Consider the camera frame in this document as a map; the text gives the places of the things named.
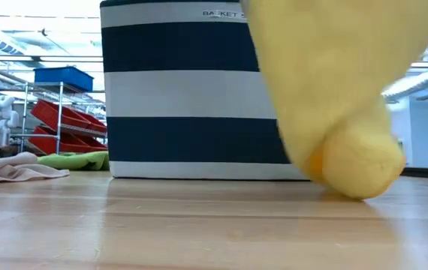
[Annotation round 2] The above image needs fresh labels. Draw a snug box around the beige cloth towel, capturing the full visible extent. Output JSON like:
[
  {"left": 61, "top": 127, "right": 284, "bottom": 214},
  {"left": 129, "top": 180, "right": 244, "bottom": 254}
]
[{"left": 0, "top": 151, "right": 71, "bottom": 184}]

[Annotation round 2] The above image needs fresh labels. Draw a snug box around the metal wire shelf rack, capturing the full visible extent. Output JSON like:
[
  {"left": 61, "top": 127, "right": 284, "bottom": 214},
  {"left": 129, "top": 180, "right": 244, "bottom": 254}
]
[{"left": 11, "top": 81, "right": 109, "bottom": 155}]

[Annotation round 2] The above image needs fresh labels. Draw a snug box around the yellow terry towel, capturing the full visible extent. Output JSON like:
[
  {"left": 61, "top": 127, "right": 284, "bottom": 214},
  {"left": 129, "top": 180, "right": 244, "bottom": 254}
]
[{"left": 240, "top": 0, "right": 428, "bottom": 200}]

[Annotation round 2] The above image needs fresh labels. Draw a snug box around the blue plastic bin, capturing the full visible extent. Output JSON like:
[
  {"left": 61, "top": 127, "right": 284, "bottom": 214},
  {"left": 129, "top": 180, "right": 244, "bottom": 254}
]
[{"left": 33, "top": 66, "right": 95, "bottom": 93}]

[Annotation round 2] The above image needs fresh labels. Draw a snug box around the red plastic bin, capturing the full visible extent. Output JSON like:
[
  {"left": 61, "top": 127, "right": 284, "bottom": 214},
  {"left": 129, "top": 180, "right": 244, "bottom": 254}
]
[
  {"left": 73, "top": 110, "right": 108, "bottom": 134},
  {"left": 29, "top": 125, "right": 91, "bottom": 155},
  {"left": 30, "top": 99, "right": 91, "bottom": 131},
  {"left": 82, "top": 134, "right": 109, "bottom": 152}
]

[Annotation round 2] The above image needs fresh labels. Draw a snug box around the navy white striped fabric basket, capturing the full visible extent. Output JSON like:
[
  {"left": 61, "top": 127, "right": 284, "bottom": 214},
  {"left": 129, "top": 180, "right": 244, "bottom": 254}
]
[{"left": 99, "top": 0, "right": 309, "bottom": 182}]

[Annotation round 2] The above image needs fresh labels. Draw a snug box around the green microfibre towel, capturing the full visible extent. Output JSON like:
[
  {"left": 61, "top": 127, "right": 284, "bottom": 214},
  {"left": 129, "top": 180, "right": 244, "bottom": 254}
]
[{"left": 37, "top": 150, "right": 110, "bottom": 172}]

